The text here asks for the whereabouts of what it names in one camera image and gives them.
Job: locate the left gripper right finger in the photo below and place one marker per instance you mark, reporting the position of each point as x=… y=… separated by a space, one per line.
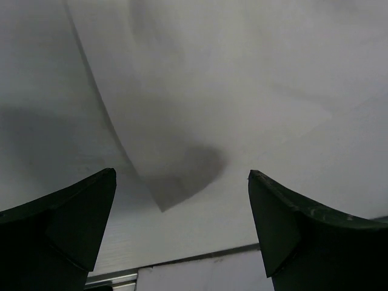
x=306 y=245

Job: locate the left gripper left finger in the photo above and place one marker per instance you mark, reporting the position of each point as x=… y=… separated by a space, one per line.
x=52 y=243

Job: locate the white green Charlie Brown t-shirt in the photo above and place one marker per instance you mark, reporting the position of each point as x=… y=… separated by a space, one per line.
x=196 y=89

